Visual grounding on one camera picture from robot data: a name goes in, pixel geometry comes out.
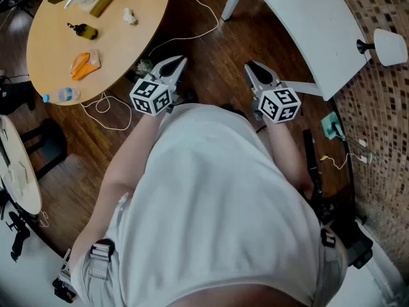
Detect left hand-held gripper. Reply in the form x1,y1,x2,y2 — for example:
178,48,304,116
129,55,189,117

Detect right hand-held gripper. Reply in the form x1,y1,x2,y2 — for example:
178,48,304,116
244,61,302,123

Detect small cream object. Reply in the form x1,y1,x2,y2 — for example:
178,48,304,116
123,7,139,26

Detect person's right forearm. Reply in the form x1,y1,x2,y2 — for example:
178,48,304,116
264,116,316,201

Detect person's left forearm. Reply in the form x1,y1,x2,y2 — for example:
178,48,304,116
102,110,169,201

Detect white rectangular table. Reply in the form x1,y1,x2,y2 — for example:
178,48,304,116
244,0,373,102

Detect white table leg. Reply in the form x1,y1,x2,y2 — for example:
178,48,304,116
281,81,324,97
221,0,247,21

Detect round wooden table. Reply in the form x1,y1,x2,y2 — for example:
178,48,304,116
26,0,172,106

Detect teal plastic tray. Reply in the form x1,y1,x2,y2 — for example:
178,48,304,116
321,111,347,141

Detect orange packet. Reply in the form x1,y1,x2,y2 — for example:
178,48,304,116
69,49,102,81

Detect black tripod pole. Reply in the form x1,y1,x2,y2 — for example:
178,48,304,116
302,128,322,201

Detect dark brown pump bottle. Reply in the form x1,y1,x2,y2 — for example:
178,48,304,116
66,22,99,40

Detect clear plastic water bottle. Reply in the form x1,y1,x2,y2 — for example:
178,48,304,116
42,86,81,104

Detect white table lamp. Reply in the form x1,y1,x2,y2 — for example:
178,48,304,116
356,28,409,67

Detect black stool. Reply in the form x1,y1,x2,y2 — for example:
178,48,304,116
20,118,68,180

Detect person's white shirt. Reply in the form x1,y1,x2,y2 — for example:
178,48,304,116
70,103,349,307

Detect pale round table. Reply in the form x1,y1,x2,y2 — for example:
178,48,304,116
0,115,43,216

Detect black gear bag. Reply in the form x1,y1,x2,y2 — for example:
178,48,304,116
314,184,374,270

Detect yellow and white cable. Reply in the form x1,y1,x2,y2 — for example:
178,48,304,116
320,152,368,171

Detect white wall adapter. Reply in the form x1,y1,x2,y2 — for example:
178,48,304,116
357,138,369,164

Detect grey harness strap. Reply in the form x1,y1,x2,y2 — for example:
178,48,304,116
88,239,116,279
321,227,336,248

